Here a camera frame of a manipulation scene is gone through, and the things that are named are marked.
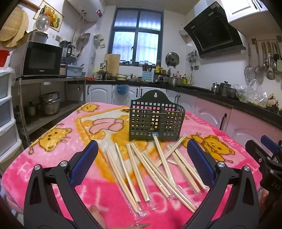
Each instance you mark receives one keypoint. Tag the hanging steel pot lid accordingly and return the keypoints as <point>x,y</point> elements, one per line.
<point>172,59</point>

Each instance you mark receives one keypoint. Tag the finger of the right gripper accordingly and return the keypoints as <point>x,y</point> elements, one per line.
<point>272,146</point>

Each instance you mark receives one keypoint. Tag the steel kettle pot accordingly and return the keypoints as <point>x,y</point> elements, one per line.
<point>222,90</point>

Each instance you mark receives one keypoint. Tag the black range hood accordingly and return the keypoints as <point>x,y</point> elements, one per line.
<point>212,34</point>

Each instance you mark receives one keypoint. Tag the white plastic drawer unit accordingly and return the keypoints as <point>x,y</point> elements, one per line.
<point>10,139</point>

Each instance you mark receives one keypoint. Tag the person right hand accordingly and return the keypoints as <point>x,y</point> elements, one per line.
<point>263,201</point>

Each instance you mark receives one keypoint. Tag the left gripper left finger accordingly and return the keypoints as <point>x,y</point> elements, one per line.
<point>41,209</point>

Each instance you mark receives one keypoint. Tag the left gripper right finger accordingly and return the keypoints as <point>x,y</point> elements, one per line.
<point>232,199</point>

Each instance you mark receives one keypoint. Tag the hanging wire skimmer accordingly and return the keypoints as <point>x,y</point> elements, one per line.
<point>249,71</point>

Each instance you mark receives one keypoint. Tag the dark green utensil caddy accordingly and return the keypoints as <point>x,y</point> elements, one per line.
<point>154,114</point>

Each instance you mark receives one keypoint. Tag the light blue storage box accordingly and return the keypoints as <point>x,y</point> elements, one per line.
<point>74,70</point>

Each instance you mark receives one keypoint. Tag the hanging steel ladle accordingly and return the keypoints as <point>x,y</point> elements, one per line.
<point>258,69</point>

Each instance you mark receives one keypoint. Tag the white upper cabinet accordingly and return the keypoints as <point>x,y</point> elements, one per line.
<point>238,9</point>

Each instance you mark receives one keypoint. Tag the fruit picture on wall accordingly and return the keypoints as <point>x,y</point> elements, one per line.
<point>56,18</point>

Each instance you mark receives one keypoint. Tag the white water heater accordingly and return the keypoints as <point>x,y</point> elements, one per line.
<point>92,9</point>

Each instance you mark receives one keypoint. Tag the person left hand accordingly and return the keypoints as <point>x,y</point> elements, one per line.
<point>94,210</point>

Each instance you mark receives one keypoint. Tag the red plastic basin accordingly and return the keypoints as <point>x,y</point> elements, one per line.
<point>3,57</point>

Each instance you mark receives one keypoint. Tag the pink cartoon blanket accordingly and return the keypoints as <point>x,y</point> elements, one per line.
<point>109,124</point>

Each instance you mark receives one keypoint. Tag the chopsticks crossing diagonal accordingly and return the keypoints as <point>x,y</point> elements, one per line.
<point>171,150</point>

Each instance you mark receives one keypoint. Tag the small steel teapot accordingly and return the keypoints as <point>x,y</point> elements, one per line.
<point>215,87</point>

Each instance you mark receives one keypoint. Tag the dark framed window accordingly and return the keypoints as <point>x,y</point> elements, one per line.
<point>137,35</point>

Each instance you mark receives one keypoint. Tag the round bamboo board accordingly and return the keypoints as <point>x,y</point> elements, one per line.
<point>14,28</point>

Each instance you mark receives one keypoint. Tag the plastic bag of vegetables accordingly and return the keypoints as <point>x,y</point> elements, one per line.
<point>252,94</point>

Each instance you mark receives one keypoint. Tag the chopsticks long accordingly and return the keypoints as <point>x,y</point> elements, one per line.
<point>162,181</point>

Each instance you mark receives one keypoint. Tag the black microwave oven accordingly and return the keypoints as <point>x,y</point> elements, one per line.
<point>35,59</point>

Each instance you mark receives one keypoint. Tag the glass pot lid on wall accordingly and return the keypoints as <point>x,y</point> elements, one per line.
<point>42,23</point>

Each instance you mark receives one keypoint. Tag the wooden cutting board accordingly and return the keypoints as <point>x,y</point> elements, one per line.
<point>112,63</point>

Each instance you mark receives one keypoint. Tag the blue bag on cabinet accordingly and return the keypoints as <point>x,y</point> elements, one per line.
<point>122,89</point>

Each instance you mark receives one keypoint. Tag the blue knife block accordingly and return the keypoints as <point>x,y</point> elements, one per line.
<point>147,76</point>

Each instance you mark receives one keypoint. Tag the stacked steel pots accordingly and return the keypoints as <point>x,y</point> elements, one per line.
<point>50,102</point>

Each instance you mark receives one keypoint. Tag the blender with black lid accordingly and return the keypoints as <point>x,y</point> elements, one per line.
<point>67,50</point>

